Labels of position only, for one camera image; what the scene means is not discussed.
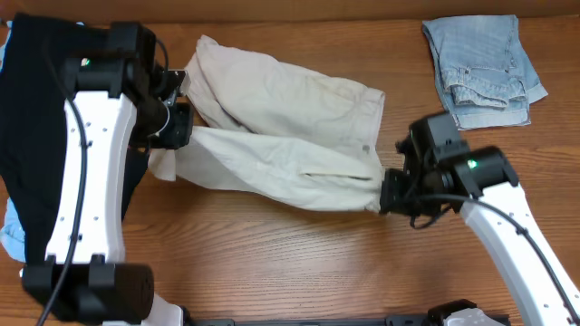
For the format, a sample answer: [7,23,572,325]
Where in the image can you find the beige khaki shorts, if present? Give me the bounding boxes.
[149,36,386,212]

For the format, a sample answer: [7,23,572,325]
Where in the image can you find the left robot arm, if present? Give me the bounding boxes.
[22,22,194,325]

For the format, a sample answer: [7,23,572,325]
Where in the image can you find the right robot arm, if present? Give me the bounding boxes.
[380,113,579,325]

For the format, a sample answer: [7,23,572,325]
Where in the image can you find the folded light blue jeans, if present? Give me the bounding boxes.
[422,14,547,130]

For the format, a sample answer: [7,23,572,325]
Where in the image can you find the black garment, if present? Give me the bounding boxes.
[0,12,150,266]

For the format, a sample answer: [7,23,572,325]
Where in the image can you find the light blue garment underneath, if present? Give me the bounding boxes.
[1,198,26,263]

